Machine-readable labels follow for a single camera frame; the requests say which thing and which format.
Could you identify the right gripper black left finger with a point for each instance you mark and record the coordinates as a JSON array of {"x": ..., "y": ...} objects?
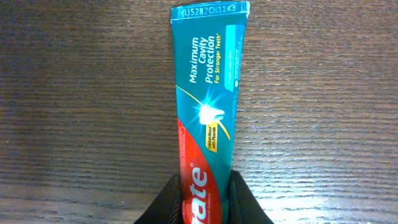
[{"x": 166, "y": 208}]

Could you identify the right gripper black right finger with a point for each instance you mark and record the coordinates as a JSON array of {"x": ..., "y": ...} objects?
[{"x": 243, "y": 206}]

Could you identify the small toothpaste tube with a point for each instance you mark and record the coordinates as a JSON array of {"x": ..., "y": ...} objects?
[{"x": 208, "y": 48}]

